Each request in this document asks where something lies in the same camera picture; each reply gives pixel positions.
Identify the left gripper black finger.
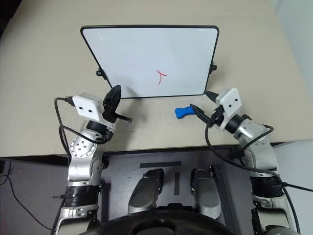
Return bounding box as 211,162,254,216
106,85,122,111
115,113,134,123

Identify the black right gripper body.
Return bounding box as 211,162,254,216
208,104,225,127

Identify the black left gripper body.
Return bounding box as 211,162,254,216
101,97,119,124

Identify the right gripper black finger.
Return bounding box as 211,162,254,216
190,104,211,123
204,91,219,103

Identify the blue bone-shaped eraser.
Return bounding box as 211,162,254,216
174,105,197,119

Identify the black base platform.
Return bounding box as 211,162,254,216
101,143,256,235

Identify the long grey tape strip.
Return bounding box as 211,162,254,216
139,161,182,169

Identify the short grey tape strip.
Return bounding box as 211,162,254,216
174,171,181,196

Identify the silver left robot foot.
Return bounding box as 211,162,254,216
128,168,165,218

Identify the silver robot foot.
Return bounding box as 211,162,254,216
128,168,165,218
191,168,221,220

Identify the silver right robot foot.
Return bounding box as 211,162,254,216
191,168,221,220

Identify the black rounded robot body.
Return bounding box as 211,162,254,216
87,206,237,235

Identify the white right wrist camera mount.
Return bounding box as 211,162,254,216
215,88,243,131

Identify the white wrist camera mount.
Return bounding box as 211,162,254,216
215,88,243,131
72,92,115,129

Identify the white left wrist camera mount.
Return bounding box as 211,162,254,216
72,92,115,129

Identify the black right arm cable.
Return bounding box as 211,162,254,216
204,119,302,235

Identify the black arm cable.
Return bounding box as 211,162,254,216
53,96,112,159
204,119,302,235

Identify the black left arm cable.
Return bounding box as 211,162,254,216
53,96,112,159

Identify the white whiteboard with black frame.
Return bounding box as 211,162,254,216
80,24,220,99

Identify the thin black side cable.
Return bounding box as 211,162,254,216
281,181,313,192

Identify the thin black floor cable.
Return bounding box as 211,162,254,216
0,159,53,231

